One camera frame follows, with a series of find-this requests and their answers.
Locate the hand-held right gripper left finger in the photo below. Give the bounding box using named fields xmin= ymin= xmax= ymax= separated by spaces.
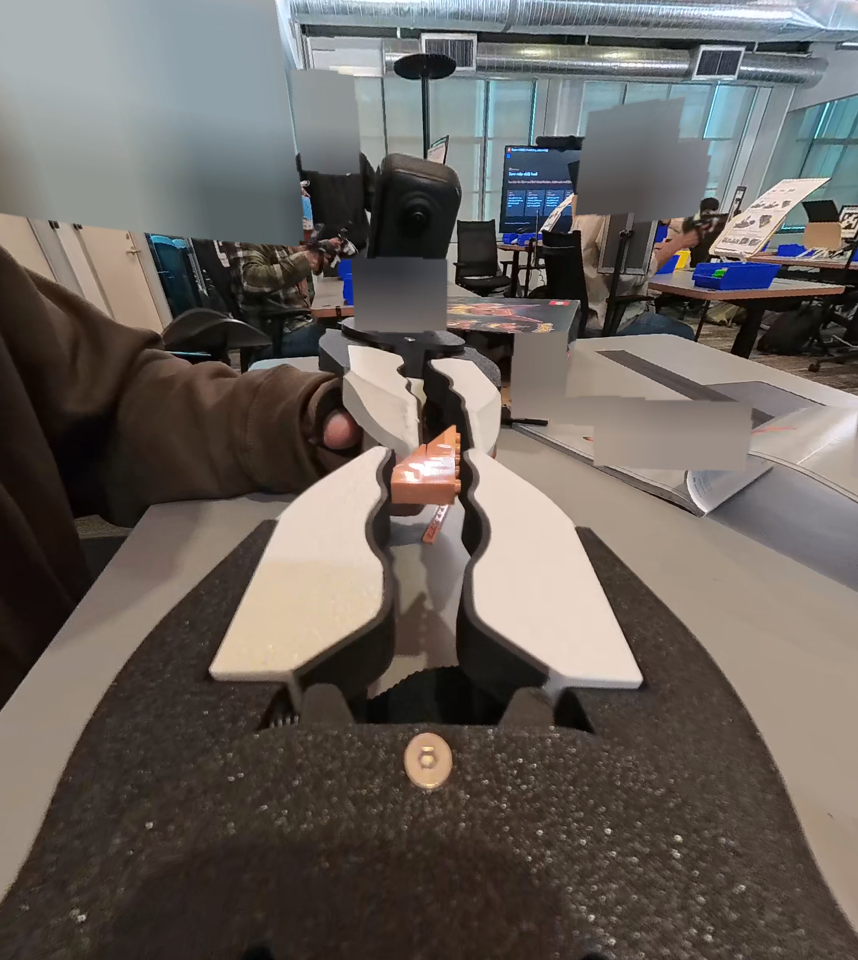
xmin=208 ymin=447 xmax=395 ymax=684

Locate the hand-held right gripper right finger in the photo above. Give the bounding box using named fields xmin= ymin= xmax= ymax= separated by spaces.
xmin=459 ymin=450 xmax=646 ymax=690

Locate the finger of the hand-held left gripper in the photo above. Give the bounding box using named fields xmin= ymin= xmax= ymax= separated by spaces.
xmin=427 ymin=358 xmax=503 ymax=459
xmin=342 ymin=345 xmax=423 ymax=456

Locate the orange toy brick assembly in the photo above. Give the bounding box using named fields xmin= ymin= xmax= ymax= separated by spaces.
xmin=391 ymin=425 xmax=469 ymax=505

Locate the person's left forearm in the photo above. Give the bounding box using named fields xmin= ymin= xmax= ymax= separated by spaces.
xmin=0 ymin=206 xmax=348 ymax=526

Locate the grey desk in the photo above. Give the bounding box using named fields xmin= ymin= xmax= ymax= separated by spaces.
xmin=0 ymin=333 xmax=858 ymax=960

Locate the person's left hand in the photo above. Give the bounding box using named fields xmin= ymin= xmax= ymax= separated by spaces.
xmin=320 ymin=410 xmax=362 ymax=452

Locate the black office chair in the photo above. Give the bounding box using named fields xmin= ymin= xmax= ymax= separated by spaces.
xmin=541 ymin=228 xmax=592 ymax=335
xmin=161 ymin=307 xmax=273 ymax=369
xmin=455 ymin=219 xmax=514 ymax=297

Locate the printed toy set box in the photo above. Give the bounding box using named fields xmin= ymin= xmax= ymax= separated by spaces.
xmin=444 ymin=296 xmax=580 ymax=376

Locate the black floor lamp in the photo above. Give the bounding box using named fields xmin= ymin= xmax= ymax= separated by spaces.
xmin=393 ymin=54 xmax=460 ymax=170

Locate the open instruction booklet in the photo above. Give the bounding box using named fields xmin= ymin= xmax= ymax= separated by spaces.
xmin=511 ymin=405 xmax=858 ymax=537

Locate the wooden-edged table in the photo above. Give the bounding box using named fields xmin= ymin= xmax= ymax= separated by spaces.
xmin=646 ymin=270 xmax=846 ymax=361

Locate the black backpack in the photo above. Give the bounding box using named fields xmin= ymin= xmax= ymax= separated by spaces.
xmin=757 ymin=302 xmax=826 ymax=357

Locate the dark wall screen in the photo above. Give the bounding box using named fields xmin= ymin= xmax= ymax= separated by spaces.
xmin=500 ymin=144 xmax=584 ymax=235

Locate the silver ventilation duct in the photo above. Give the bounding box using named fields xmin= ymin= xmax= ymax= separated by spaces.
xmin=290 ymin=0 xmax=858 ymax=85

